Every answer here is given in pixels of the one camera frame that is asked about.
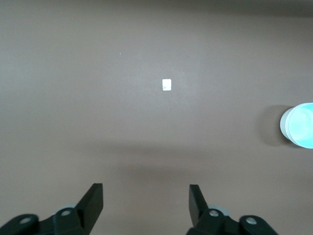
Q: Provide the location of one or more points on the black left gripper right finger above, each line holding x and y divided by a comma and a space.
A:
198, 210

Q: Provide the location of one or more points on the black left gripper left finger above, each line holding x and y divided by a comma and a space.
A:
90, 208

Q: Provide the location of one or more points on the small tape piece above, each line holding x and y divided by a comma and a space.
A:
166, 84

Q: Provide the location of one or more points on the blue bowl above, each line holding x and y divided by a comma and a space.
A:
302, 124

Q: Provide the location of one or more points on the brown table cover sheet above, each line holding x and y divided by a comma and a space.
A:
73, 98

